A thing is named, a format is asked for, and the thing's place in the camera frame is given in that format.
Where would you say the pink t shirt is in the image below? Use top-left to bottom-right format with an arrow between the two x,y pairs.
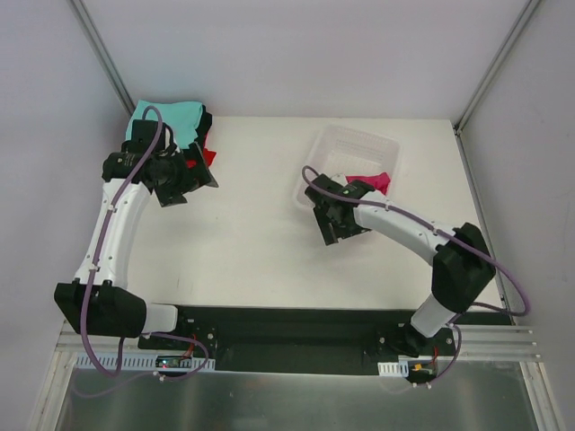
345,172 -> 392,195

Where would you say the white plastic laundry basket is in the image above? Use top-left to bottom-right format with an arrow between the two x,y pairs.
305,125 -> 402,179

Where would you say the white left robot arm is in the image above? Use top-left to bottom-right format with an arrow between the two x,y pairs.
54,143 -> 217,349

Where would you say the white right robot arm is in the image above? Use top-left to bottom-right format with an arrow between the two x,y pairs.
305,174 -> 496,357

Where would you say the red folded t shirt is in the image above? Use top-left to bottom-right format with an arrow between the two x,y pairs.
187,147 -> 217,169

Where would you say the black folded t shirt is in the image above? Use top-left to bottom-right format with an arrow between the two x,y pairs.
183,105 -> 213,160

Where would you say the teal folded t shirt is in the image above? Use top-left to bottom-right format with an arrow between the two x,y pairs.
125,100 -> 203,149

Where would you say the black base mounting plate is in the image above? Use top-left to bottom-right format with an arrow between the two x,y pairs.
137,304 -> 466,374

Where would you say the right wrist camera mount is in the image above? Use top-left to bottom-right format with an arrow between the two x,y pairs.
331,174 -> 348,186

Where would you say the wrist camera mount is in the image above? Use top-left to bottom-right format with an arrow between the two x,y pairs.
122,119 -> 177,154
331,174 -> 348,186

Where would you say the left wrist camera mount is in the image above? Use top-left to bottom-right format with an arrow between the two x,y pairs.
122,119 -> 177,154

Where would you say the right white cable duct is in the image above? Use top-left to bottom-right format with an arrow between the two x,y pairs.
377,360 -> 409,378

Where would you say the white cable duct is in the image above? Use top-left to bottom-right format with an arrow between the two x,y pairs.
377,360 -> 409,378
75,353 -> 216,373

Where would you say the left white cable duct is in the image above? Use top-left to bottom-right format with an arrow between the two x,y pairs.
75,353 -> 216,373

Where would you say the aluminium frame rail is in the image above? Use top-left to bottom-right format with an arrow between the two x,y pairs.
56,323 -> 544,363

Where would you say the left aluminium corner post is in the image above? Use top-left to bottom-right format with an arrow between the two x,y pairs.
66,0 -> 136,115

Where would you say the aluminium corner post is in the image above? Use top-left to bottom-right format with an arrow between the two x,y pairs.
453,0 -> 544,136
66,0 -> 136,115

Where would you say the right aluminium corner post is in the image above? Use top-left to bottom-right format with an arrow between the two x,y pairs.
453,0 -> 544,136

